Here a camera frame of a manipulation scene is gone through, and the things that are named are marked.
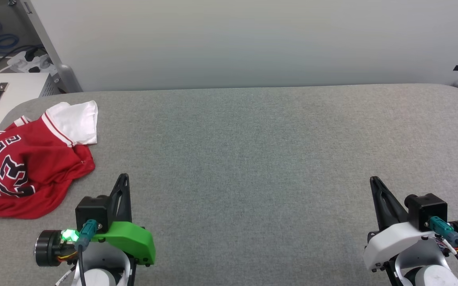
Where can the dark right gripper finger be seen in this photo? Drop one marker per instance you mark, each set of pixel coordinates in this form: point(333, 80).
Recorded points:
point(380, 210)
point(395, 212)

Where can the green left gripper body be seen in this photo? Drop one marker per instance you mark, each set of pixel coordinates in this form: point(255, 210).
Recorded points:
point(127, 238)

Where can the white equipment box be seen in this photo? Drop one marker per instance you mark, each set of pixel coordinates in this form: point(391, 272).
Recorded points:
point(20, 89)

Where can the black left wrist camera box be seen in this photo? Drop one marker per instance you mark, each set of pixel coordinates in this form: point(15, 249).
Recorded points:
point(92, 210)

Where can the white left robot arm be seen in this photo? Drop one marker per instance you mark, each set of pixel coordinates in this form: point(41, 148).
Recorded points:
point(98, 276)

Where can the grey partition post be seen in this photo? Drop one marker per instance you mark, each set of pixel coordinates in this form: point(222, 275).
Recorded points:
point(50, 47)

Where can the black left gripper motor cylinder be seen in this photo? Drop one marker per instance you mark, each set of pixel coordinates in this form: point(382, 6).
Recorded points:
point(48, 248)

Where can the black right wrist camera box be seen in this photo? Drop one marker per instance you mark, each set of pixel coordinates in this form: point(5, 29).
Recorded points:
point(427, 210)

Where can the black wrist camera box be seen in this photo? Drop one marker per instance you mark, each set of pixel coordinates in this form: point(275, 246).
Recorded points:
point(427, 210)
point(92, 210)

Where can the white power strip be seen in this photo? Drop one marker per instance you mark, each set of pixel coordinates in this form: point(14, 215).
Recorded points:
point(22, 63)

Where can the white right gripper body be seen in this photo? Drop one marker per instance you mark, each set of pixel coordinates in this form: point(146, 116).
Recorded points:
point(396, 238)

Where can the red and white basketball jersey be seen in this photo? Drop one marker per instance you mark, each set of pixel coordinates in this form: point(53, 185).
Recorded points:
point(46, 159)

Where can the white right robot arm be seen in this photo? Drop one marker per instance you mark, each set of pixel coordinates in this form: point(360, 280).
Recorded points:
point(431, 278)

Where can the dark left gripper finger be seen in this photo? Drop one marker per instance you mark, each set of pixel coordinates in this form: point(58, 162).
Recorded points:
point(127, 202)
point(116, 198)

